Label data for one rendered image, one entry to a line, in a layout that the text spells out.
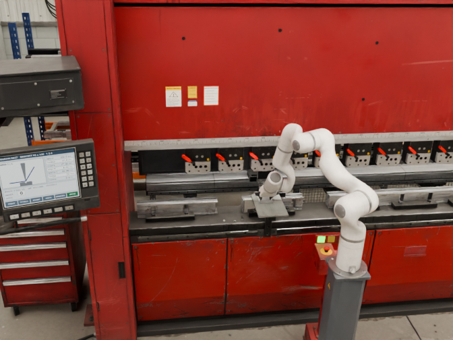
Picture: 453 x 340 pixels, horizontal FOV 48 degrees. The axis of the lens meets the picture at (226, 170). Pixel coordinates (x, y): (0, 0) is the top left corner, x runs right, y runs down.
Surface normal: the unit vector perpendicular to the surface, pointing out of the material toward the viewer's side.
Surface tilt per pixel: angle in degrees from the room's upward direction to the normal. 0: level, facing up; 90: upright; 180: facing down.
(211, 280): 90
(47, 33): 90
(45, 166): 90
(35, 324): 0
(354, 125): 90
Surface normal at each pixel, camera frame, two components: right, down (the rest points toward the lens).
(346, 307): 0.11, 0.44
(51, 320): 0.02, -0.90
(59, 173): 0.37, 0.42
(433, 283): 0.12, 0.64
